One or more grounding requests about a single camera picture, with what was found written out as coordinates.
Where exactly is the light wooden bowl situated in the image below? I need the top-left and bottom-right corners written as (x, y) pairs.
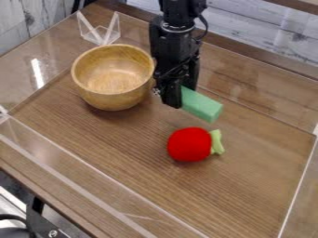
top-left (70, 44), bottom-right (153, 111)

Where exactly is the green rectangular block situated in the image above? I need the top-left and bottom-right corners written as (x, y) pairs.
top-left (181, 86), bottom-right (223, 123)

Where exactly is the red plush apple toy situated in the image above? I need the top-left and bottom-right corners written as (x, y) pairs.
top-left (167, 127), bottom-right (224, 162)

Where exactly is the clear acrylic corner bracket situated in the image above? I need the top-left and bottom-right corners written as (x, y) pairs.
top-left (76, 12), bottom-right (120, 46)

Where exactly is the black cable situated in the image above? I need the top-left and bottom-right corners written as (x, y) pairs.
top-left (0, 214), bottom-right (34, 238)

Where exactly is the black table leg bracket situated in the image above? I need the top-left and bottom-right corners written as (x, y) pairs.
top-left (26, 197), bottom-right (70, 238)

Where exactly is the clear acrylic front barrier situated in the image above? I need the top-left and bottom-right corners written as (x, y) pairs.
top-left (0, 106), bottom-right (208, 238)

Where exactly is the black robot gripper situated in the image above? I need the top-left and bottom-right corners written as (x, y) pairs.
top-left (149, 0), bottom-right (207, 109)

